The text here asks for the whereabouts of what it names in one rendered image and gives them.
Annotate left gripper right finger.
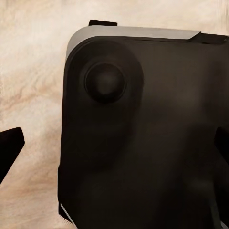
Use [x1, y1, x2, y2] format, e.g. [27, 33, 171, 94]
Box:
[214, 127, 229, 165]

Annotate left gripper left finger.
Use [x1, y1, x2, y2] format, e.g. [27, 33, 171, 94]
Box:
[0, 127, 25, 184]

